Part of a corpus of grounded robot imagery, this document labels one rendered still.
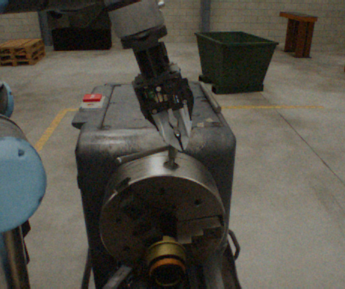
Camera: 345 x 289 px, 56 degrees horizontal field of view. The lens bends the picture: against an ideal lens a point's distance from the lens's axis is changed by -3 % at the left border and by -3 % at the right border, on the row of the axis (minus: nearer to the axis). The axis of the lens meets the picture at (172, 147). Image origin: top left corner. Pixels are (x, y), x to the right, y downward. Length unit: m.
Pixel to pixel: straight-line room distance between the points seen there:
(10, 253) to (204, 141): 0.54
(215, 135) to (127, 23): 0.52
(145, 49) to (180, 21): 10.18
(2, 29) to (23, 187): 11.24
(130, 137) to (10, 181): 0.52
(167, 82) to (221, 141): 0.46
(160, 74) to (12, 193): 0.25
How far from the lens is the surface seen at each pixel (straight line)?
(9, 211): 0.46
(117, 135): 0.91
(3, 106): 1.01
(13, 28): 11.51
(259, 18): 11.07
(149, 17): 0.48
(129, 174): 0.79
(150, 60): 0.47
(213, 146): 0.91
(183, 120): 0.53
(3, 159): 0.43
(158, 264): 0.72
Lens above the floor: 1.62
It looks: 27 degrees down
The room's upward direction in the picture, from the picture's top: straight up
